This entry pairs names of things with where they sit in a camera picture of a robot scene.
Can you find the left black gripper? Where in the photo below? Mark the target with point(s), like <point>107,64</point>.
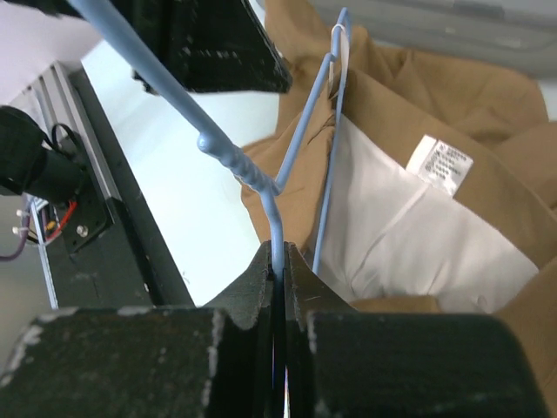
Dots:
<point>209,46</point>

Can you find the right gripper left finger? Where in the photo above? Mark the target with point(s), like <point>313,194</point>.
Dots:
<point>210,361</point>

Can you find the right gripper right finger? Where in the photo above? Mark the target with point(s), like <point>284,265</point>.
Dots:
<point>403,357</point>

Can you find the tan garment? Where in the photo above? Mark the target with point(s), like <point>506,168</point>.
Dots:
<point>426,176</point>

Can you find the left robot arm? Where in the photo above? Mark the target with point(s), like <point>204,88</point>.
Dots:
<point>26,166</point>

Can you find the clear plastic tray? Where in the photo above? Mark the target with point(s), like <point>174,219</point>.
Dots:
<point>515,34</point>

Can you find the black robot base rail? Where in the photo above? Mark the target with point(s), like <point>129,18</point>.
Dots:
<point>103,247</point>

